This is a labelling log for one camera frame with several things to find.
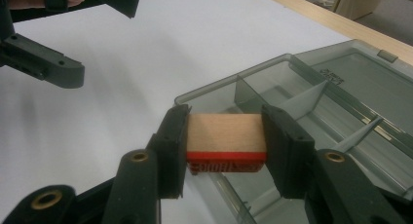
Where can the smoky transparent compartment box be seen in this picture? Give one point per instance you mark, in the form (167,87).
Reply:
(341,97)

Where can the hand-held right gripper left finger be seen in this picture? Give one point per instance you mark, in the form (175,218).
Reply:
(172,152)

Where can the wooden block with red base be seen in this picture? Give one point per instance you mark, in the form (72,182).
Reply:
(225,133)

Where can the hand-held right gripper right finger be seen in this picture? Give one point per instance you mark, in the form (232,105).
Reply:
(289,152)

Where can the beige wooden desk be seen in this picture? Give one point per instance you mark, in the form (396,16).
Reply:
(360,3)

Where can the white power strip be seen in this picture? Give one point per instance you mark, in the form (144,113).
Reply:
(324,3)

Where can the light wooden table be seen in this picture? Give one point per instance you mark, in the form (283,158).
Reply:
(357,26)

